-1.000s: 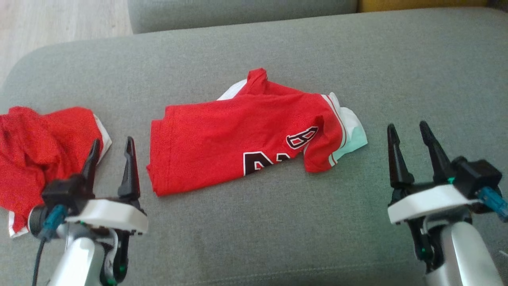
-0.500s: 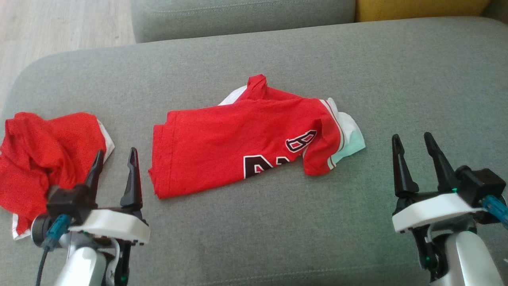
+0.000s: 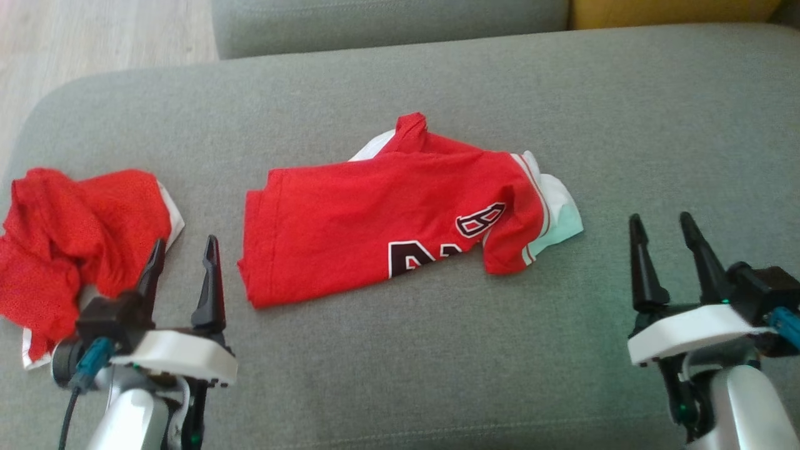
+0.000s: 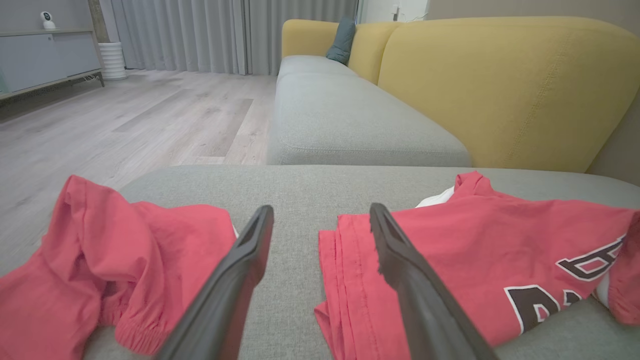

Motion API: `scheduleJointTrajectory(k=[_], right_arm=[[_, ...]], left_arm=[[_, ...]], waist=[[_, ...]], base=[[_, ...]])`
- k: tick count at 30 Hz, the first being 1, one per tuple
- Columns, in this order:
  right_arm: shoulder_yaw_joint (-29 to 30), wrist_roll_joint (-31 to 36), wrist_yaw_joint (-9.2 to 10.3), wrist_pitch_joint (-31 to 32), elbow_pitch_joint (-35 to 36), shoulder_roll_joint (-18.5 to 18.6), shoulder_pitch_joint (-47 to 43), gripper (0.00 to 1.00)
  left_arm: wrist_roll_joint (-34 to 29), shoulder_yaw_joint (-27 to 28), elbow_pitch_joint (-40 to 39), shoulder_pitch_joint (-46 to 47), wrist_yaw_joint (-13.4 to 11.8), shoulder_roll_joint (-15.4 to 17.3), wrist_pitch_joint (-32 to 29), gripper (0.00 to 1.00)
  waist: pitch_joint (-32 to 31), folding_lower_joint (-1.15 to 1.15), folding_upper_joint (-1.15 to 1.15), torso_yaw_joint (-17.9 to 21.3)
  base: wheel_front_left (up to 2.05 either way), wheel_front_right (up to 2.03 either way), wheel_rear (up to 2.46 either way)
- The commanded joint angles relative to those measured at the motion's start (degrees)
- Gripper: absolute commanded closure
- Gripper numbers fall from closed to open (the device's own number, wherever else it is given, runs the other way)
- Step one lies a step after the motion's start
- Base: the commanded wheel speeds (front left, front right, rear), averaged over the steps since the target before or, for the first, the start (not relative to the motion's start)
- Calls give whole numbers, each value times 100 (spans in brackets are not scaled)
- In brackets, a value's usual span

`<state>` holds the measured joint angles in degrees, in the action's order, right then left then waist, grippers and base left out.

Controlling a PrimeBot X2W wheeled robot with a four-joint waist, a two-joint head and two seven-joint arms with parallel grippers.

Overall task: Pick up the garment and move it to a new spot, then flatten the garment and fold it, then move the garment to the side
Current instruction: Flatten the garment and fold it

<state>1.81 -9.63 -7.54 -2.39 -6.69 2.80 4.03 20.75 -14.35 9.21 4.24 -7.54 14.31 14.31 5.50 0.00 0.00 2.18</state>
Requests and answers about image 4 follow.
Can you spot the yellow sofa armrest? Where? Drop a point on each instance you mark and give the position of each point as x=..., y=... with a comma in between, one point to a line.
x=305, y=37

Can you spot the large grey sofa seat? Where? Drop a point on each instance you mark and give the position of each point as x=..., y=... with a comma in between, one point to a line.
x=300, y=200

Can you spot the grey low media cabinet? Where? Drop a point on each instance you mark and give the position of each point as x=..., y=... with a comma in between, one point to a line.
x=45, y=60

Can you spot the brown wooden post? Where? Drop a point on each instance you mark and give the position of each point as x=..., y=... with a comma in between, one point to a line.
x=97, y=20

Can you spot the white ribbed cylinder appliance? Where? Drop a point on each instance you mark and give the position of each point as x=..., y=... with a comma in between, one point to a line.
x=112, y=60

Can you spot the grey pleated curtain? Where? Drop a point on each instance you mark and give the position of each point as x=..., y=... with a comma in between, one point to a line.
x=300, y=10
x=175, y=35

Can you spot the grey sofa seat cushion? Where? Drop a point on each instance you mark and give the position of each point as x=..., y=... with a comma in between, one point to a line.
x=310, y=65
x=350, y=120

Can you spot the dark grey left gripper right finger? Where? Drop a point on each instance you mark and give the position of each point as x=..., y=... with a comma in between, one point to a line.
x=420, y=300

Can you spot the teal throw pillow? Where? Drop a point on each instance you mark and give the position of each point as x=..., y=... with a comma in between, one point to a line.
x=342, y=42

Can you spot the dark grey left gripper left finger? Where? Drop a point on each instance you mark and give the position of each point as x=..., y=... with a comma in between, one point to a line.
x=225, y=295

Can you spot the red jersey white sleeves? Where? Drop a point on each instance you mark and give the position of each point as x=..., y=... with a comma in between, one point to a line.
x=475, y=240

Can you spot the red shorts white stripe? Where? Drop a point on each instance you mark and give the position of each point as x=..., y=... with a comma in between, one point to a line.
x=100, y=240

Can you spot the yellow sofa backrest cushion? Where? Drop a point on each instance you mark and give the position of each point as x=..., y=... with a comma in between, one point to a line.
x=500, y=90
x=370, y=50

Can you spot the small white home camera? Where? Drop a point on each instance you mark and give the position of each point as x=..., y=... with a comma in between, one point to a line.
x=47, y=20

